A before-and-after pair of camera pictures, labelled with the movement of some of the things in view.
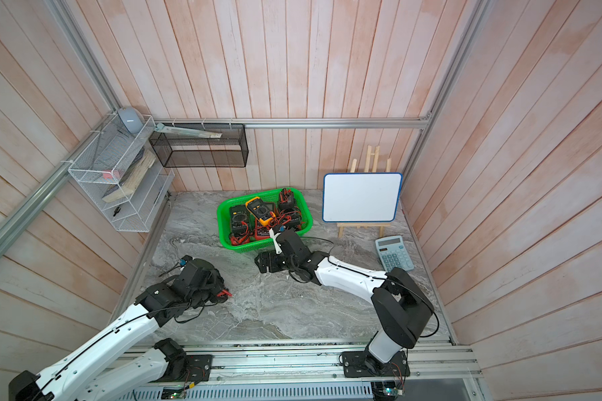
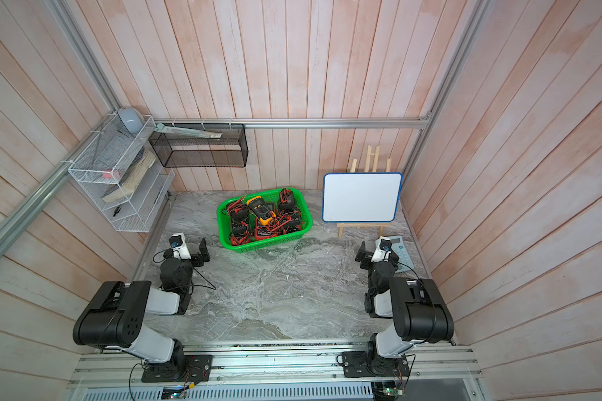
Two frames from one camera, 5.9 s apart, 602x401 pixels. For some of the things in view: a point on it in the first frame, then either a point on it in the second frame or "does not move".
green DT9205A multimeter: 288,215 does not move
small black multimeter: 287,200 does not move
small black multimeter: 222,296 → 239,212
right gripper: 263,266 → 365,265
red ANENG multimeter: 262,232 does not move
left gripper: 216,284 → 199,261
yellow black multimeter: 260,210 does not move
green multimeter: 239,231 does not move
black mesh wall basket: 185,150 does not move
